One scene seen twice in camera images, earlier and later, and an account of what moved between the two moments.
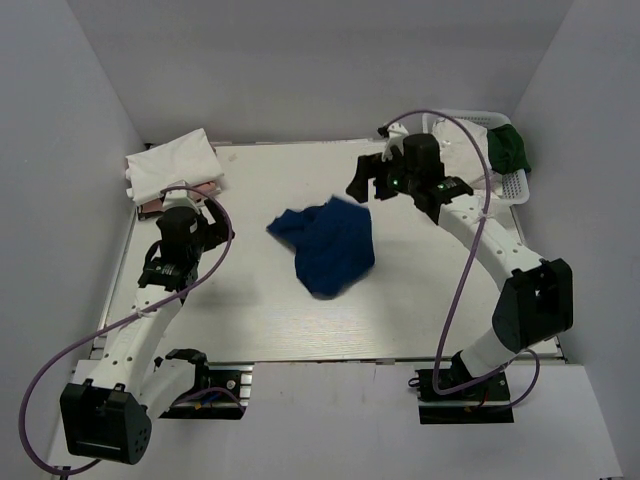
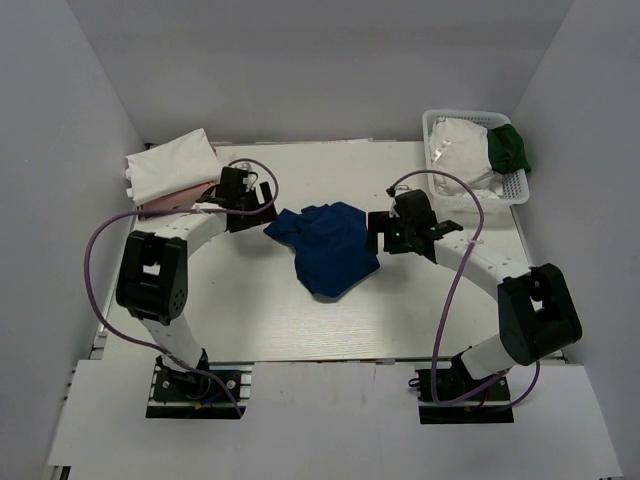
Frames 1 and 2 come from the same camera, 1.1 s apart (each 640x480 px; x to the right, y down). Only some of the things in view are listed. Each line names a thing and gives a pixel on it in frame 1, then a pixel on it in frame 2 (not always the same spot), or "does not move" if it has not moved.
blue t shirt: (333, 244) does not move
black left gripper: (218, 231) to (256, 219)
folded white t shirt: (190, 157) does not move
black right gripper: (368, 168) to (377, 223)
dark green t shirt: (506, 149) does not move
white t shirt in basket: (460, 157) does not move
